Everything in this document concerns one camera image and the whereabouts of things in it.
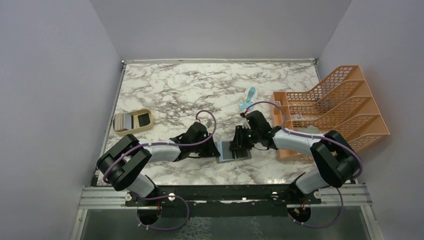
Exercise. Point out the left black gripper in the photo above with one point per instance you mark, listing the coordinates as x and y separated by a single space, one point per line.
211 150

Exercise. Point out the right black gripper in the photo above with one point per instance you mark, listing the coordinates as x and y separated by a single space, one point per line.
238 142

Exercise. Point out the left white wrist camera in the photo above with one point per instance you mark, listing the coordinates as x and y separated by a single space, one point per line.
208 123

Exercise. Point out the beige card tray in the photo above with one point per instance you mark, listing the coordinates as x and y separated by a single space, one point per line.
143 121

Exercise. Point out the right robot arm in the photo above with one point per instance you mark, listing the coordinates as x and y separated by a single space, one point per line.
336 162

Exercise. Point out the red white small box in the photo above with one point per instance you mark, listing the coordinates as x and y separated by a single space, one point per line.
297 117

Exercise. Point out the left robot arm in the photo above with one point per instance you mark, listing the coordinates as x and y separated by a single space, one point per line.
122 164

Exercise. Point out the orange plastic file organizer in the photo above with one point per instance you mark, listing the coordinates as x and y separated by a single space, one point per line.
342 101

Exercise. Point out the taupe leather card holder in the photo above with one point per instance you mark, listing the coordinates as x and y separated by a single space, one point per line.
229 161

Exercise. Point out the stack of cards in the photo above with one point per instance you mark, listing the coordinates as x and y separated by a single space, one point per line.
123 122

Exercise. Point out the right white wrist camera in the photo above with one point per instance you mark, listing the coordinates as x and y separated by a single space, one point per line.
245 124

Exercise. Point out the black credit card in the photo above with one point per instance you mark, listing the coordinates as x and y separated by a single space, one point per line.
226 154
243 154

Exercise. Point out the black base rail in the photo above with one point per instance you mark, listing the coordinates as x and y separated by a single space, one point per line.
177 201

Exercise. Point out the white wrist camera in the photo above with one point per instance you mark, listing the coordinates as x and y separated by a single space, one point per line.
245 124
208 123

